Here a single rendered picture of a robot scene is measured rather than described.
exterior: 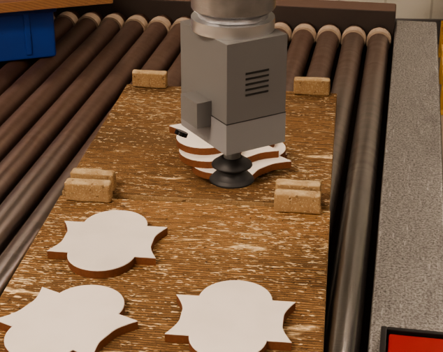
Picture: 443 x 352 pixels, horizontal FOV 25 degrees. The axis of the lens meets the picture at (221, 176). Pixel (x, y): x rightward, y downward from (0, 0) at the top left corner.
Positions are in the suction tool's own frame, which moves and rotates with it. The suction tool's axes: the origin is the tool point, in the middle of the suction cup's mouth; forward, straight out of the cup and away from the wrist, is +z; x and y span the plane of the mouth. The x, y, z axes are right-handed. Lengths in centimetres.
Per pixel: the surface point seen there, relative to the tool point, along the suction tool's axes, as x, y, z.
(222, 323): -1.3, 0.6, 15.7
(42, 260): -11.6, -22.7, 16.8
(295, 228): 17.9, -14.3, 16.8
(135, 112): 18, -58, 17
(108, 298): -9.2, -9.6, 15.7
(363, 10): 81, -82, 15
